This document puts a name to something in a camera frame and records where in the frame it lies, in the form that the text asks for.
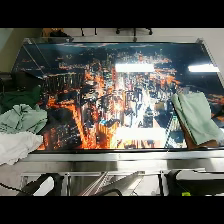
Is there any office chair base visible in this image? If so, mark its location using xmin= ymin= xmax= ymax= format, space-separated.
xmin=115 ymin=27 xmax=154 ymax=38

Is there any pale green garment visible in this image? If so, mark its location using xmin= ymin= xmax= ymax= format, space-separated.
xmin=171 ymin=91 xmax=224 ymax=147

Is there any light green garment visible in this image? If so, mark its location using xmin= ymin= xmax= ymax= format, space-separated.
xmin=0 ymin=103 xmax=49 ymax=135

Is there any brown garment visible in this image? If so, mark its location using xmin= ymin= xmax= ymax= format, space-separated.
xmin=182 ymin=128 xmax=221 ymax=150

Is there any dark green garment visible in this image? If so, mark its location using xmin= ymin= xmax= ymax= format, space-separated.
xmin=0 ymin=85 xmax=43 ymax=115

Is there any black garment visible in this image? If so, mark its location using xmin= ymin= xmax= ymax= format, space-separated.
xmin=0 ymin=70 xmax=44 ymax=93

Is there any white garment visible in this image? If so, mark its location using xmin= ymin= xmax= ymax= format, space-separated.
xmin=0 ymin=131 xmax=45 ymax=167

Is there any silver frame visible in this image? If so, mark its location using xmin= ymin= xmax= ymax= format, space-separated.
xmin=19 ymin=36 xmax=224 ymax=197

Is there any black cable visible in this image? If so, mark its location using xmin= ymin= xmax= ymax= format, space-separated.
xmin=0 ymin=181 xmax=22 ymax=195

